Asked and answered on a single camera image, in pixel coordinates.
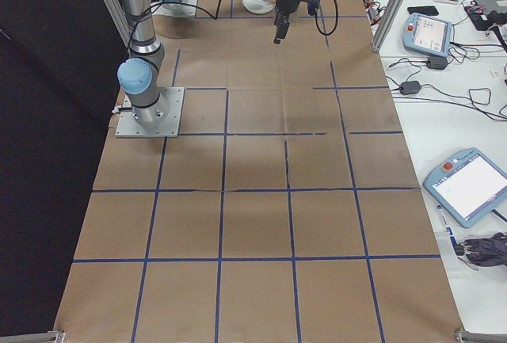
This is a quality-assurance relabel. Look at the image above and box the white round plate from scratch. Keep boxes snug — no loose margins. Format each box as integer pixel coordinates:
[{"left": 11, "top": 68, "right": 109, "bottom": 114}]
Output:
[{"left": 242, "top": 0, "right": 277, "bottom": 14}]

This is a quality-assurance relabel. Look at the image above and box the black smartphone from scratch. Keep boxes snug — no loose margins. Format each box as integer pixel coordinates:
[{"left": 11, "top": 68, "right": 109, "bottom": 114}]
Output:
[{"left": 407, "top": 5, "right": 440, "bottom": 17}]

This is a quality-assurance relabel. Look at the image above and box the black power adapter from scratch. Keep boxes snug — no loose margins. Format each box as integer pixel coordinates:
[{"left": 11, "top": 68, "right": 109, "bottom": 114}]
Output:
[
  {"left": 425, "top": 56, "right": 451, "bottom": 70},
  {"left": 398, "top": 80, "right": 423, "bottom": 96}
]

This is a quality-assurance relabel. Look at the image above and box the blue-grey teach pendant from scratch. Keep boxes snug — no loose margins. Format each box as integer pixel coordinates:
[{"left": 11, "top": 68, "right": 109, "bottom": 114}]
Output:
[
  {"left": 422, "top": 147, "right": 507, "bottom": 230},
  {"left": 402, "top": 12, "right": 456, "bottom": 58}
]

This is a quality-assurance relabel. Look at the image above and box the black power strip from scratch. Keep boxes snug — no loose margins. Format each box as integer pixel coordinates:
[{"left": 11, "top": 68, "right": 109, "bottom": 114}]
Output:
[{"left": 467, "top": 0, "right": 507, "bottom": 31}]

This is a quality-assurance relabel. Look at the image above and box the aluminium corner profile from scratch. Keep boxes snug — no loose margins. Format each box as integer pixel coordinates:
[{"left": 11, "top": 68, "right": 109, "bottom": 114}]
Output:
[
  {"left": 454, "top": 327, "right": 507, "bottom": 343},
  {"left": 37, "top": 329, "right": 67, "bottom": 343}
]

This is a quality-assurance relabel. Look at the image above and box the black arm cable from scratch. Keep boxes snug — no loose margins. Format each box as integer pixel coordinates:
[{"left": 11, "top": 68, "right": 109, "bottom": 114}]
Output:
[{"left": 126, "top": 0, "right": 340, "bottom": 37}]

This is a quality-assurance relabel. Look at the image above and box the white square base plate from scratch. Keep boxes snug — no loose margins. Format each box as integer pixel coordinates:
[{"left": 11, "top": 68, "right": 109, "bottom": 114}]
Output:
[
  {"left": 152, "top": 0, "right": 199, "bottom": 18},
  {"left": 114, "top": 86, "right": 186, "bottom": 139}
]

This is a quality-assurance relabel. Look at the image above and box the aluminium camera post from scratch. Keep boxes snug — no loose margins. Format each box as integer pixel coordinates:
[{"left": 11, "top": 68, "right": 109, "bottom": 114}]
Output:
[{"left": 371, "top": 0, "right": 421, "bottom": 51}]

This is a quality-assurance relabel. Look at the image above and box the aluminium frame post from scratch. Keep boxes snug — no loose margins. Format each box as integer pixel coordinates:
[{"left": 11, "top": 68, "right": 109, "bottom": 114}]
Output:
[{"left": 85, "top": 0, "right": 132, "bottom": 42}]

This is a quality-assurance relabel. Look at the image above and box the black frame cover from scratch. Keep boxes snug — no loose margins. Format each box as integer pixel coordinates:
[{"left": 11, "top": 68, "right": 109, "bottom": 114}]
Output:
[{"left": 0, "top": 0, "right": 132, "bottom": 343}]

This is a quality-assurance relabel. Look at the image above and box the black strap bundle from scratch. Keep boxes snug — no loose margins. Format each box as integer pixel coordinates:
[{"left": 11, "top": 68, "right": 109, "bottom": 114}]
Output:
[{"left": 454, "top": 231, "right": 507, "bottom": 269}]

